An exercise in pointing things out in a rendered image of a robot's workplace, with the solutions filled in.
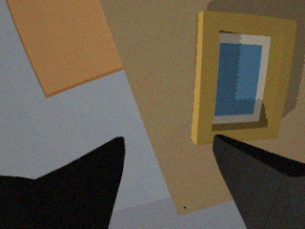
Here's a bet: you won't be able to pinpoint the yellow picture frame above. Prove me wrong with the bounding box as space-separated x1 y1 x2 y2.
191 10 297 146

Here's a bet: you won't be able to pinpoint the brown flat board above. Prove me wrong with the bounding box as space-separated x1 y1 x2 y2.
99 0 305 216

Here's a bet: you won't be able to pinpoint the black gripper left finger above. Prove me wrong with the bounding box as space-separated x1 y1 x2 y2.
0 137 125 229

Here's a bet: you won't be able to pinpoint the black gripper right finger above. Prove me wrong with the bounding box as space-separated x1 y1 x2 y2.
213 135 305 229

